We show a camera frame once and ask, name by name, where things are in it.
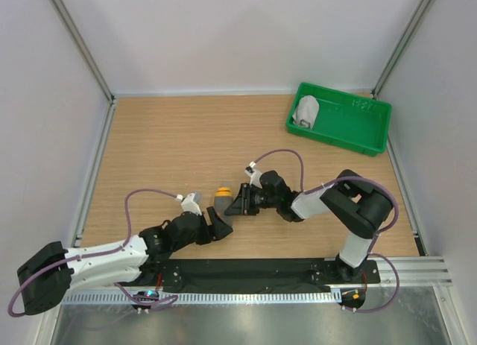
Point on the green plastic tray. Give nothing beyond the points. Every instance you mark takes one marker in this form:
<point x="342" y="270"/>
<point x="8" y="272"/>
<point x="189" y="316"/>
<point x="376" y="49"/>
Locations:
<point x="344" y="120"/>

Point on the grey orange towel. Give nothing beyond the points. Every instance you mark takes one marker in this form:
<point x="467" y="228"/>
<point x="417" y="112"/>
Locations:
<point x="223" y="198"/>

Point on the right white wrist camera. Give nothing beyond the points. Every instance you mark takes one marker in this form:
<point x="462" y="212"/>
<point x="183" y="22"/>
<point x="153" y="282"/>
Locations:
<point x="254" y="174"/>

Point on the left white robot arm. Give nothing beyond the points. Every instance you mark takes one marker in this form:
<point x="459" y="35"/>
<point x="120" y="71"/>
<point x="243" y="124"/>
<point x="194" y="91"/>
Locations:
<point x="55" y="271"/>

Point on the aluminium frame post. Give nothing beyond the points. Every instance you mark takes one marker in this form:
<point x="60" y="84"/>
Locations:
<point x="72" y="30"/>
<point x="414" y="23"/>

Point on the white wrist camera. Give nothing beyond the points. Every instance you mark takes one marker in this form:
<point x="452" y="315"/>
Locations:
<point x="190" y="202"/>
<point x="254" y="174"/>

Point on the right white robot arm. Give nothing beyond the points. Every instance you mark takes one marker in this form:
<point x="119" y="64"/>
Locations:
<point x="363" y="206"/>

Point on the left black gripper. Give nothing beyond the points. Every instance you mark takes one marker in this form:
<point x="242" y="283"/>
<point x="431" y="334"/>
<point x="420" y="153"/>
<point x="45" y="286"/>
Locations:
<point x="214" y="232"/>

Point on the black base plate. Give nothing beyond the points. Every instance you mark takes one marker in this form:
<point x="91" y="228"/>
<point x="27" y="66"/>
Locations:
<point x="252" y="276"/>

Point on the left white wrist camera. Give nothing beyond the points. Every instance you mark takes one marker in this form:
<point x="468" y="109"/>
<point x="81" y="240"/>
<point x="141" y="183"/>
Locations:
<point x="190" y="202"/>

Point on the white slotted cable duct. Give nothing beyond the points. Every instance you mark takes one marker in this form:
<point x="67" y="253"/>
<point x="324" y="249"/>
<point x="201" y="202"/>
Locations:
<point x="104" y="297"/>

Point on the right aluminium frame post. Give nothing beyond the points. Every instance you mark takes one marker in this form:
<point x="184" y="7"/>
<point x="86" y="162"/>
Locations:
<point x="414" y="23"/>

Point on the grey panda towel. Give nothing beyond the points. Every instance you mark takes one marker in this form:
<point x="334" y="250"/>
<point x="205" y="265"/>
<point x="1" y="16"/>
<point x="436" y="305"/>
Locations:
<point x="306" y="112"/>

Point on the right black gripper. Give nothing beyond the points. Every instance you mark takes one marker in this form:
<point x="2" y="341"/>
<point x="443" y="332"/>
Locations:
<point x="242" y="204"/>

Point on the left aluminium frame post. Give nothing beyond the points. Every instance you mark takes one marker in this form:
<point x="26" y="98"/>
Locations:
<point x="72" y="30"/>

